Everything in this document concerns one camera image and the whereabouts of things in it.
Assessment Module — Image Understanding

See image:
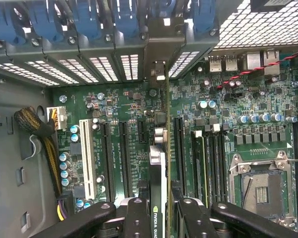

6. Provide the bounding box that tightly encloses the long black expansion slot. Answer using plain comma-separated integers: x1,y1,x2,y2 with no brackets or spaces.
118,120,135,199
100,120,116,203
174,116,186,196

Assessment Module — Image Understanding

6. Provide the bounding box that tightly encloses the CPU socket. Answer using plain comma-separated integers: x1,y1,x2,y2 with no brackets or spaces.
228,150,298,225

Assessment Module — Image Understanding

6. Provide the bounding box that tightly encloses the white expansion slot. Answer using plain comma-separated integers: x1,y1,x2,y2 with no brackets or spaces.
78,118,96,203

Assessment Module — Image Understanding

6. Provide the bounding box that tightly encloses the short black expansion slot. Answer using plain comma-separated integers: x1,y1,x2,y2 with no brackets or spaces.
138,119,150,142

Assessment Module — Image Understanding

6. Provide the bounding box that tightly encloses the white power connector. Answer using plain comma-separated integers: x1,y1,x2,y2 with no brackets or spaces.
46,106,67,132

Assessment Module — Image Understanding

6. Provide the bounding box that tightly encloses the green Dell motherboard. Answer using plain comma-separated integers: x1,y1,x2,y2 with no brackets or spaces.
51,49,298,224

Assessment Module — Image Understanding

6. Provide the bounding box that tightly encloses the black open PC case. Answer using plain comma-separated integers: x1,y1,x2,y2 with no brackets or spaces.
0,0,298,238

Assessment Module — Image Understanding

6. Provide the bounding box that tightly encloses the silver USB port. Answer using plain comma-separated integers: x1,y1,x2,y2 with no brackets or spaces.
224,55,239,72
208,55,224,72

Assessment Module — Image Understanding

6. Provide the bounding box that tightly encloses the large silver port block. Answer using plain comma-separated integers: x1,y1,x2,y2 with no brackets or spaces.
238,51,265,75

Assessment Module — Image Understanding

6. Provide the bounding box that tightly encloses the silver network port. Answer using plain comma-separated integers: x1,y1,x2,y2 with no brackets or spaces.
263,49,281,75

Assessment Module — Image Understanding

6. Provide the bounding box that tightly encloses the purple yellow wire bundle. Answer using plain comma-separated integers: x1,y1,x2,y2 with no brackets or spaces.
56,190,75,223

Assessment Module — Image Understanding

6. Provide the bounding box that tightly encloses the black yellow braided power cable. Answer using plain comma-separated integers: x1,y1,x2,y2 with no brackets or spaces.
14,106,65,199

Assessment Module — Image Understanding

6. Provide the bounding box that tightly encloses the red black twisted wire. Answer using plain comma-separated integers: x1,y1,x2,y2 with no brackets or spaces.
217,46,298,90

